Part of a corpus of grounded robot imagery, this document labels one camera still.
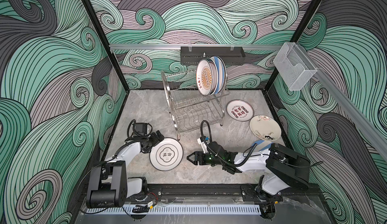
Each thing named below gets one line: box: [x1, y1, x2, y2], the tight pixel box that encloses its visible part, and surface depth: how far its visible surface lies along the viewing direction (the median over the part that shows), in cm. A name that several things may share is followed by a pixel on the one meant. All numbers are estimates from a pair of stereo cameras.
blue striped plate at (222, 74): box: [211, 56, 228, 95], surface depth 74 cm
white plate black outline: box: [149, 137, 184, 172], surface depth 87 cm
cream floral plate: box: [249, 114, 282, 142], surface depth 97 cm
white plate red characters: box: [226, 99, 255, 122], surface depth 109 cm
